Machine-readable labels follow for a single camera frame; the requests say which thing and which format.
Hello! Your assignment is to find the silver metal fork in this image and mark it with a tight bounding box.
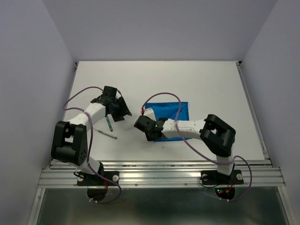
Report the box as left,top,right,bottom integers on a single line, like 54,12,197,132
96,129,117,139

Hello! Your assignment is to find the blue cloth napkin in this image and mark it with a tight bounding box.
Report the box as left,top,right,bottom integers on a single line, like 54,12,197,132
145,102,189,142

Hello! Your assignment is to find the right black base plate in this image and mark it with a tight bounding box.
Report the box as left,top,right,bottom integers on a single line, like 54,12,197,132
200,170,244,186

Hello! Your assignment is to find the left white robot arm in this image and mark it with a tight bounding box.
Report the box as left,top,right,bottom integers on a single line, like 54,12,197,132
51,86,132,185

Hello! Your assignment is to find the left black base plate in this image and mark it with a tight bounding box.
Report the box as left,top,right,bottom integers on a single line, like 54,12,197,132
74,171,120,187

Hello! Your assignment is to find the green handled knife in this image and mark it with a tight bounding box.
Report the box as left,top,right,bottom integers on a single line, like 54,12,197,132
105,116,113,132

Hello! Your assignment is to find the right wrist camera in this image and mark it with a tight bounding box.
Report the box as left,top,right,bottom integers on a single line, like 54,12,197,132
141,107,156,121

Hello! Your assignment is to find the aluminium rail frame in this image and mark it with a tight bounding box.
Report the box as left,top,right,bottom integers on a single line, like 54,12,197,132
29,61,296,225

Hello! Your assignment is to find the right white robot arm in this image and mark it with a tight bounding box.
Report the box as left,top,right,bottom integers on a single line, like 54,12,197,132
134,114,236,183

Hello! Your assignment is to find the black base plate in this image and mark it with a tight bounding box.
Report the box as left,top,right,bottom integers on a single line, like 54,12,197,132
200,170,244,186
74,171,120,187

